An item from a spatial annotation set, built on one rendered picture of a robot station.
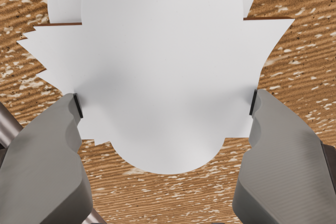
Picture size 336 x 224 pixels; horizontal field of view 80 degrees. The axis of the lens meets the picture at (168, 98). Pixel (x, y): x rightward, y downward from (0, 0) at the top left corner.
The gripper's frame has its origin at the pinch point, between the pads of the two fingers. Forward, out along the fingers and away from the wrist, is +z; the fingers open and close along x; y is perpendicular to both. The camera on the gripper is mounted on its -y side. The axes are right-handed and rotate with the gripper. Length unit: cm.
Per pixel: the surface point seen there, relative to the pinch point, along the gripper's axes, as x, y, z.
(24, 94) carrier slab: -11.4, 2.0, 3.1
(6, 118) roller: -16.3, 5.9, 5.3
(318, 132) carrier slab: 13.2, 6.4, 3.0
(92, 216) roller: -11.8, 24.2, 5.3
